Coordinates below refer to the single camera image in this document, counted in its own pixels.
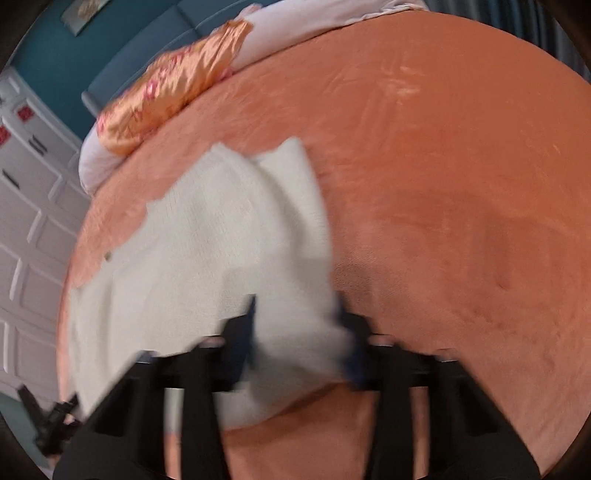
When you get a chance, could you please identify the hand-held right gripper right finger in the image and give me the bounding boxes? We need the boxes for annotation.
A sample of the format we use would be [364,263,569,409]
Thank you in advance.
[332,295,541,480]

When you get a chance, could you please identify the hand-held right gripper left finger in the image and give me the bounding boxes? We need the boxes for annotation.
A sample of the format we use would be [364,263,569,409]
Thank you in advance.
[53,295,259,480]

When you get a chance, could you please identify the white knit cardigan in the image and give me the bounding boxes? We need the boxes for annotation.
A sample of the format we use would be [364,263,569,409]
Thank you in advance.
[68,137,366,431]

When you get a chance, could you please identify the white wardrobe doors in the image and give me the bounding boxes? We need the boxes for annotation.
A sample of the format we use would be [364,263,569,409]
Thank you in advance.
[0,69,93,409]

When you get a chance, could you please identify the orange plush blanket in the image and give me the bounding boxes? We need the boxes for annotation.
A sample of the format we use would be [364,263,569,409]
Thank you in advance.
[58,11,591,480]

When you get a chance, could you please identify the orange floral satin quilt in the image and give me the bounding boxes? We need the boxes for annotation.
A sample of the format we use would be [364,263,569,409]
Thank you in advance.
[96,19,254,156]

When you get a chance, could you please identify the blue bed headboard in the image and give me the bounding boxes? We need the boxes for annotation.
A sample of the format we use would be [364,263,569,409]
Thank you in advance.
[82,0,259,120]

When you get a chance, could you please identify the grey blue curtain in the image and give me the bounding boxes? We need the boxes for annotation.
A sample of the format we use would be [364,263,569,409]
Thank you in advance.
[425,0,591,86]

